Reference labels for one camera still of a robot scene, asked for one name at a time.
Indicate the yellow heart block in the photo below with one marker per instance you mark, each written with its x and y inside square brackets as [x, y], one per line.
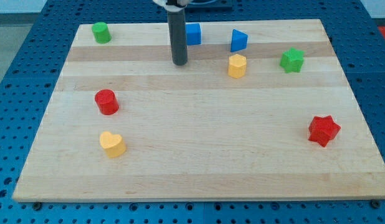
[112, 144]

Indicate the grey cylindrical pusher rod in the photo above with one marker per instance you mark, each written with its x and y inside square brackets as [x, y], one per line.
[177, 36]

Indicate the green cylinder block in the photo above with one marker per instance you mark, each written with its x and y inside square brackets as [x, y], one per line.
[101, 32]

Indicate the red cylinder block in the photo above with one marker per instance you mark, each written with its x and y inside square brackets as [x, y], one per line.
[106, 102]

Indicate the blue triangle block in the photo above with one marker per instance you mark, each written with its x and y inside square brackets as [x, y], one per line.
[238, 41]

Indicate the red star block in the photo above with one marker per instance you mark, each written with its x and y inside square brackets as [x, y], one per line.
[323, 130]

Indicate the blue cube block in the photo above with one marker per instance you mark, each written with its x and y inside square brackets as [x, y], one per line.
[193, 32]

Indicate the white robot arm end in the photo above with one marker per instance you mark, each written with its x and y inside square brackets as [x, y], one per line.
[172, 5]

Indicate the wooden board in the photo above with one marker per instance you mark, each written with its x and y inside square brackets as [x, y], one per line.
[193, 133]

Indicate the yellow hexagon block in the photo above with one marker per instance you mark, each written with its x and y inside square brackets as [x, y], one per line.
[237, 66]

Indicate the green star block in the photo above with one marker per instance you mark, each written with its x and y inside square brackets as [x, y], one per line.
[292, 60]

